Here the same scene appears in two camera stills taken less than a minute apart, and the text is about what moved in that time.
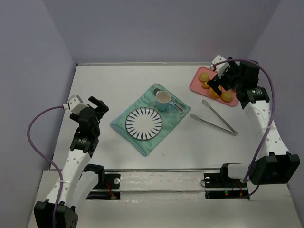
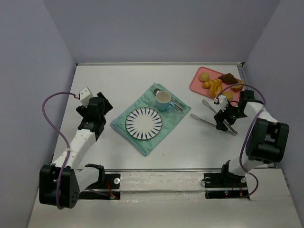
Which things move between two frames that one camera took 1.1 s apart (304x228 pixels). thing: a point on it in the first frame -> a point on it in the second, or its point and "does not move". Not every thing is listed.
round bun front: x=227 y=96 does not move
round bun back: x=204 y=77 does not move
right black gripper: x=224 y=77 -> x=223 y=117
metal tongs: x=233 y=133 does not move
